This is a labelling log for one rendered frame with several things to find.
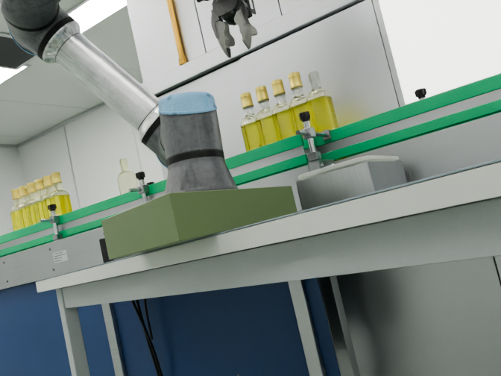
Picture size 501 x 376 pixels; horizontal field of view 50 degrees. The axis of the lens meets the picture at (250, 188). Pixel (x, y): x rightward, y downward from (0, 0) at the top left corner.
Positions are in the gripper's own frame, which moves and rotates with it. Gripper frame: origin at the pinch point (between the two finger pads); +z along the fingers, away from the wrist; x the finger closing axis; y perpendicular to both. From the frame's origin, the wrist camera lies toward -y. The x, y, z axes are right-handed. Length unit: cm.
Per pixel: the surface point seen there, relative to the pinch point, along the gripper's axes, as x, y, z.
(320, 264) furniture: -28, -38, 51
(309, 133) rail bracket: -6.7, 13.6, 22.9
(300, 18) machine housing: 0.8, 42.8, -17.8
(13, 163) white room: 590, 330, -129
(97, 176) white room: 443, 340, -72
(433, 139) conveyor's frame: -33, 24, 32
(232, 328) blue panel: 32, 16, 69
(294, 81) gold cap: 1.0, 28.2, 4.6
